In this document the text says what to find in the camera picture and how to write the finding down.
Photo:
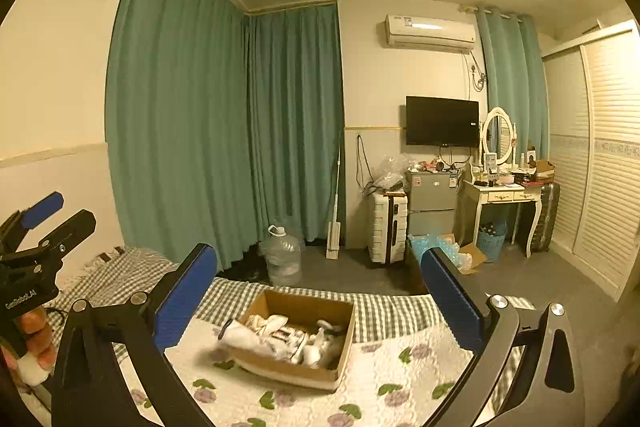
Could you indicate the brown cardboard box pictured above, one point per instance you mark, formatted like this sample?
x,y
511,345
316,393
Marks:
x,y
295,372

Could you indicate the white dressing table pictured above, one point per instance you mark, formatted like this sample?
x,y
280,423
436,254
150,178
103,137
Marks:
x,y
500,196

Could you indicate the white mop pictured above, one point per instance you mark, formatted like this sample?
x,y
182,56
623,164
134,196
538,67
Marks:
x,y
333,237

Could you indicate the bed with floral quilt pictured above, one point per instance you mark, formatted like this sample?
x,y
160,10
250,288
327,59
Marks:
x,y
125,272

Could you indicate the white photo frame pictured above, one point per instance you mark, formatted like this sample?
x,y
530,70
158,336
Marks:
x,y
490,162

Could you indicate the white socks with green band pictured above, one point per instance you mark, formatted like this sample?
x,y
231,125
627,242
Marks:
x,y
320,349

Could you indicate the white air conditioner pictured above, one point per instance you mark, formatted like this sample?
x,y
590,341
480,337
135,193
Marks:
x,y
430,32

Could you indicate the open cardboard floor box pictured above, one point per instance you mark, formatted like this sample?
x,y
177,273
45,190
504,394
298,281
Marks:
x,y
472,254

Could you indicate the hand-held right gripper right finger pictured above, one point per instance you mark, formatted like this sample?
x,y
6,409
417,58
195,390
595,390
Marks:
x,y
450,302

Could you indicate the person's left hand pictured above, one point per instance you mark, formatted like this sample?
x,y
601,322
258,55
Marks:
x,y
40,342

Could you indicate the blue basket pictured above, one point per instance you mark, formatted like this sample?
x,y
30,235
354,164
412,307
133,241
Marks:
x,y
491,244

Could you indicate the floral print white cloth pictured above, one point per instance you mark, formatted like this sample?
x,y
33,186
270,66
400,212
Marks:
x,y
250,337

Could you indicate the white floral quilt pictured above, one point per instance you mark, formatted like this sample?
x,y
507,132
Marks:
x,y
400,392

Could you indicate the white suitcase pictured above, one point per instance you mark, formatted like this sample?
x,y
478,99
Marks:
x,y
382,227

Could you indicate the narrow green curtain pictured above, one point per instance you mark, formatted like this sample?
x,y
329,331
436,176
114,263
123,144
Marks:
x,y
515,82

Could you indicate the dark suitcase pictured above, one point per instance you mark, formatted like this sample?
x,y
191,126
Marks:
x,y
545,217

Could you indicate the clear plastic bag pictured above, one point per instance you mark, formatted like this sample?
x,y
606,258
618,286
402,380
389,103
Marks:
x,y
392,167

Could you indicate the black wall television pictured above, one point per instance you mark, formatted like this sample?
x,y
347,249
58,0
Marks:
x,y
442,121

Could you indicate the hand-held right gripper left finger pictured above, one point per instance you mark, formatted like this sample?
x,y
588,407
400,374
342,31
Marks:
x,y
185,297

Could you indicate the clear water jug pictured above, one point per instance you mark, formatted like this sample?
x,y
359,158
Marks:
x,y
282,262

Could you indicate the grey mini fridge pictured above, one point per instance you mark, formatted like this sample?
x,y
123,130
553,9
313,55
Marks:
x,y
432,192

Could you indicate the white louvred wardrobe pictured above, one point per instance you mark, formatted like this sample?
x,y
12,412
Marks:
x,y
600,157

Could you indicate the wide green curtain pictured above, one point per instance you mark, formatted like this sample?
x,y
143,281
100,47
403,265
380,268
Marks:
x,y
175,107

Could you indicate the white oval vanity mirror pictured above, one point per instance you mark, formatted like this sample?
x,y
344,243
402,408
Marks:
x,y
498,134

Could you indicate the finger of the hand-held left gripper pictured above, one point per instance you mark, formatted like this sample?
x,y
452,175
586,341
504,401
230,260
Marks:
x,y
44,209
72,232

